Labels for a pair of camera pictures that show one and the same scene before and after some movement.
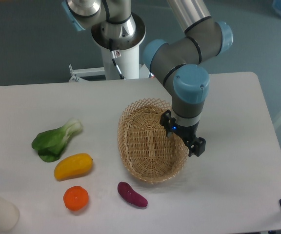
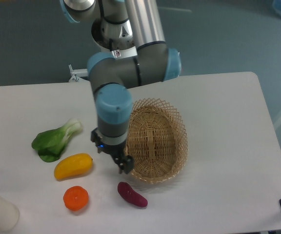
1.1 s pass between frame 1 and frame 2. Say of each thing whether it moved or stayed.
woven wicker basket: stayed
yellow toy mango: stayed
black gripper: moved
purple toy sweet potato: stayed
